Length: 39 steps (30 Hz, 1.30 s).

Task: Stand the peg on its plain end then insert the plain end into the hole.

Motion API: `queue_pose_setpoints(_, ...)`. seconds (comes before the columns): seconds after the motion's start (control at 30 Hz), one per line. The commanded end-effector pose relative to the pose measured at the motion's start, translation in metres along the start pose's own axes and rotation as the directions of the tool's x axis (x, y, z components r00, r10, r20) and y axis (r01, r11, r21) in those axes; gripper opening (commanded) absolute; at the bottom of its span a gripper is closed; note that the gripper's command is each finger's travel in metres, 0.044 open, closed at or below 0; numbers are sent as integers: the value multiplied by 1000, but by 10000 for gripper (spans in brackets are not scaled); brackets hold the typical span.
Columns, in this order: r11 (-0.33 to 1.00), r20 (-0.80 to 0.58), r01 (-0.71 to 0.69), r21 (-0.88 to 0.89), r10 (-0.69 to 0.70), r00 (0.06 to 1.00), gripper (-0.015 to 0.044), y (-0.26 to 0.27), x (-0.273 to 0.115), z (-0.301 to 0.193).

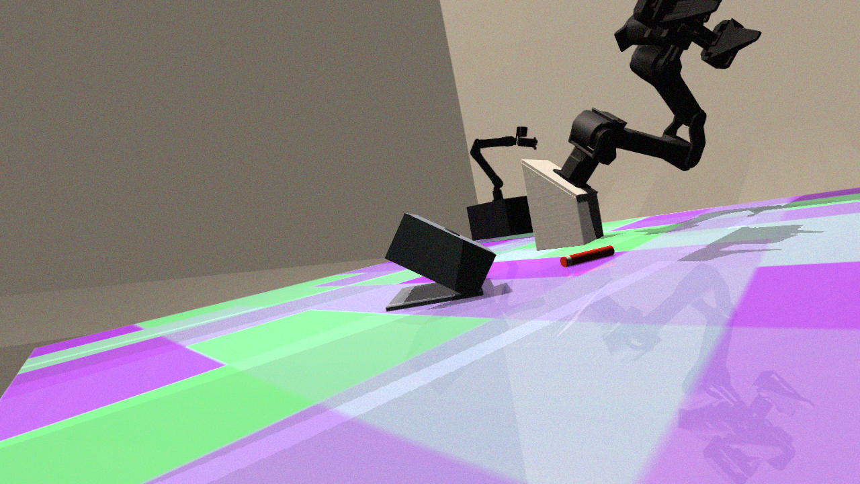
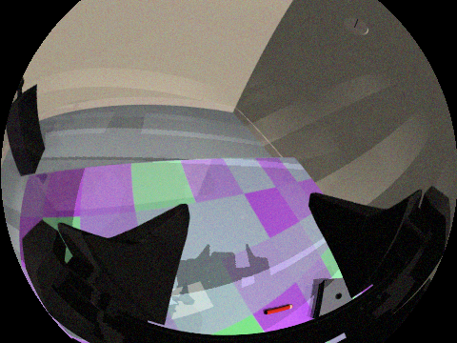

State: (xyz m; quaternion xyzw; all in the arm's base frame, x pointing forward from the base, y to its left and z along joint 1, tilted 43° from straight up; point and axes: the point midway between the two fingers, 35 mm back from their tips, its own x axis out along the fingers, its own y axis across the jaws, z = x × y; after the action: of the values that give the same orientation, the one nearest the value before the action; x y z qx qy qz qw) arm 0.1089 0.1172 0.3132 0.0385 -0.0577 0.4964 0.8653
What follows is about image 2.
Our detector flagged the red peg with white band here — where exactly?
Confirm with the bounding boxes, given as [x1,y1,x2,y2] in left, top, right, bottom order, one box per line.
[264,304,293,315]

